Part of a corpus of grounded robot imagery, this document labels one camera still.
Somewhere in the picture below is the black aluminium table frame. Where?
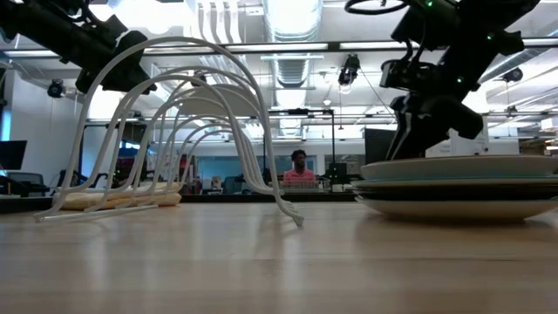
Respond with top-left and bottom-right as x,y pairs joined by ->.
0,193 -> 359,215

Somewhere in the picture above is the black ceiling track light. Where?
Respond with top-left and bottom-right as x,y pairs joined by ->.
46,78 -> 66,99
337,54 -> 362,86
502,67 -> 524,84

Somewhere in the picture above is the person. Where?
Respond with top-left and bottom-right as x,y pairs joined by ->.
282,149 -> 317,183

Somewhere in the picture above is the corrugated silver ceiling duct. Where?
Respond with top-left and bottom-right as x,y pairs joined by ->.
261,0 -> 324,88

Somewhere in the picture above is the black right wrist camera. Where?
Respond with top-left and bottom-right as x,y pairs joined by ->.
378,58 -> 439,92

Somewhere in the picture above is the black computer monitor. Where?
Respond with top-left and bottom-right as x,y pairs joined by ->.
0,140 -> 28,171
364,127 -> 397,165

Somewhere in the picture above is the white cabinet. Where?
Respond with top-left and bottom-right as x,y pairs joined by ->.
425,130 -> 521,159

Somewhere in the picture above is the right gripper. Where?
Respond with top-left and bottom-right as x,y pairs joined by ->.
385,93 -> 485,160

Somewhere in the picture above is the white wire dish rack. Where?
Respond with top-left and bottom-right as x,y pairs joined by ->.
33,36 -> 305,228

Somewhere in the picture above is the brown wooden plate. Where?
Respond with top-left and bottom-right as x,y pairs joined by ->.
360,155 -> 558,181

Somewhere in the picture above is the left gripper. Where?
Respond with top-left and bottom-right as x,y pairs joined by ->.
76,30 -> 158,95

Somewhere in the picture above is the black background frame stand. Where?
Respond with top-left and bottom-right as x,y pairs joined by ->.
263,107 -> 337,178

